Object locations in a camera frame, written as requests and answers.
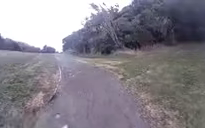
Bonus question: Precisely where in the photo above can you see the grey asphalt path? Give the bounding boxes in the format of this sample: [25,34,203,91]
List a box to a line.
[33,53,151,128]

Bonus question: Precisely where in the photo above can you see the distant row of trees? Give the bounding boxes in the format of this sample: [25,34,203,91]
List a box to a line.
[0,31,57,54]

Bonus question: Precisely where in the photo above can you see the grass slope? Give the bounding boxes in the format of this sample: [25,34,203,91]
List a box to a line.
[74,41,205,128]

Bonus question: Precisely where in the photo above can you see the dense wood of trees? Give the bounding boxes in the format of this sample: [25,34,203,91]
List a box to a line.
[62,0,205,56]

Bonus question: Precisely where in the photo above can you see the grass field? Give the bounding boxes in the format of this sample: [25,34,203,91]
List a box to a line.
[0,49,63,128]

